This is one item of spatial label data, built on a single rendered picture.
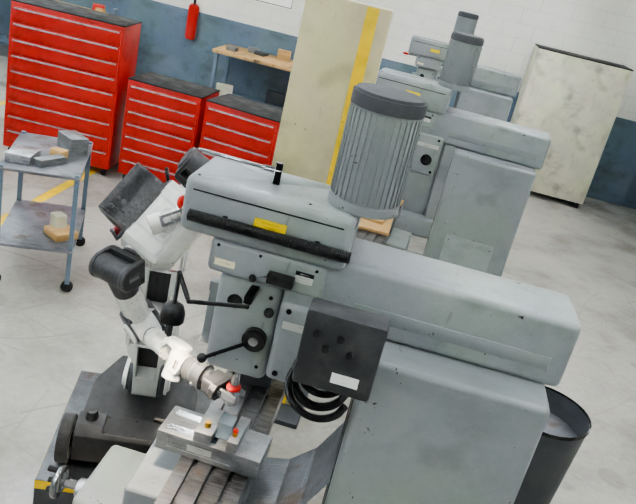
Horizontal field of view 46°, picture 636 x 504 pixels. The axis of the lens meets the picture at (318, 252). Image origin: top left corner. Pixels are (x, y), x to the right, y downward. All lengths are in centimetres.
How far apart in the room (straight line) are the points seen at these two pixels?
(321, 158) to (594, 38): 771
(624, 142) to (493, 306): 950
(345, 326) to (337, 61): 215
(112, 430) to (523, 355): 173
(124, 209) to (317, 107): 156
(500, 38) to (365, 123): 914
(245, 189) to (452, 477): 97
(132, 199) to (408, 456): 119
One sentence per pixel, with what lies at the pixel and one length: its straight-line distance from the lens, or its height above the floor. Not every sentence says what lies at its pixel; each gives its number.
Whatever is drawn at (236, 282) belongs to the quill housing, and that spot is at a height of 161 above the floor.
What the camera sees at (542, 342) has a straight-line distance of 209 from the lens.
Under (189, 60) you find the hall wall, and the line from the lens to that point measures 1168.
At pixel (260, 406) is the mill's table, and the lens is 283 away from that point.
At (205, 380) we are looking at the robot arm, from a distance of 240.
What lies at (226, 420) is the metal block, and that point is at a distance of 248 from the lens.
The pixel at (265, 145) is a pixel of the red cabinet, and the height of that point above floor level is 76.
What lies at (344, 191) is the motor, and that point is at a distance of 198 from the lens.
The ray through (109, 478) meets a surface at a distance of 273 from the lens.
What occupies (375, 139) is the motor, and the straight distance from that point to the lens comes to 192.
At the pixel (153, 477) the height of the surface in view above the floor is 85.
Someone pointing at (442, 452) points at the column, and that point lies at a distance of 212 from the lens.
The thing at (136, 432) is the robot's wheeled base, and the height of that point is 59.
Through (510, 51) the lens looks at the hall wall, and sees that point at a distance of 1104.
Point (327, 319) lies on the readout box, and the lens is 179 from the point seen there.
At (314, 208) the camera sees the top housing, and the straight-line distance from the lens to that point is 196.
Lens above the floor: 253
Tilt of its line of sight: 22 degrees down
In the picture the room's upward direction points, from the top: 13 degrees clockwise
